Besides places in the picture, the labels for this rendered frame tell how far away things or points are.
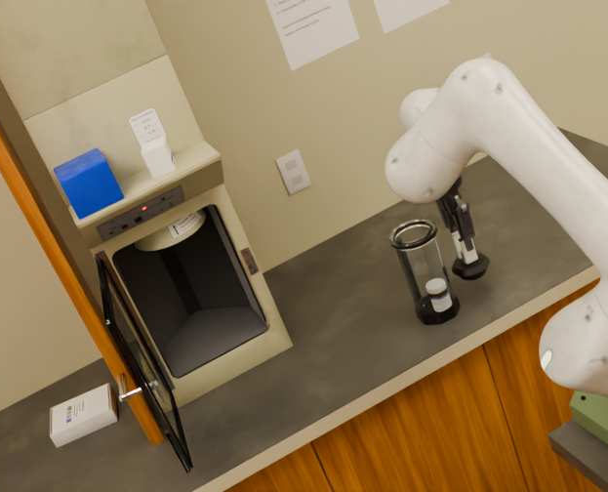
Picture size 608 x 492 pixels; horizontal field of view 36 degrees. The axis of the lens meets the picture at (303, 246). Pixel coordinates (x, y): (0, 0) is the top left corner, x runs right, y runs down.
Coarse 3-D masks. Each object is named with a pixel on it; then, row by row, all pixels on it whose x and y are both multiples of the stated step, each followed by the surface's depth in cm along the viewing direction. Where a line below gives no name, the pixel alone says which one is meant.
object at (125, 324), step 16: (112, 288) 199; (112, 304) 188; (128, 320) 201; (112, 336) 175; (128, 336) 190; (144, 352) 204; (144, 368) 193; (160, 384) 207; (160, 400) 195; (176, 432) 197; (176, 448) 189
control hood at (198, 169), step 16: (208, 144) 200; (176, 160) 198; (192, 160) 194; (208, 160) 192; (144, 176) 196; (160, 176) 193; (176, 176) 191; (192, 176) 194; (208, 176) 198; (128, 192) 191; (144, 192) 190; (160, 192) 192; (192, 192) 201; (112, 208) 188; (128, 208) 191; (80, 224) 187; (96, 224) 190; (96, 240) 196
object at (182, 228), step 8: (192, 216) 213; (200, 216) 215; (176, 224) 210; (184, 224) 211; (192, 224) 212; (200, 224) 213; (160, 232) 210; (168, 232) 210; (176, 232) 210; (184, 232) 210; (192, 232) 211; (144, 240) 211; (152, 240) 210; (160, 240) 210; (168, 240) 210; (176, 240) 210; (144, 248) 212; (152, 248) 211; (160, 248) 210
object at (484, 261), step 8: (480, 256) 222; (456, 264) 223; (464, 264) 222; (472, 264) 220; (480, 264) 219; (488, 264) 220; (456, 272) 221; (464, 272) 220; (472, 272) 219; (480, 272) 220
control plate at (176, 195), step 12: (168, 192) 194; (180, 192) 197; (144, 204) 193; (156, 204) 196; (168, 204) 199; (120, 216) 192; (132, 216) 195; (144, 216) 198; (108, 228) 194; (120, 228) 197
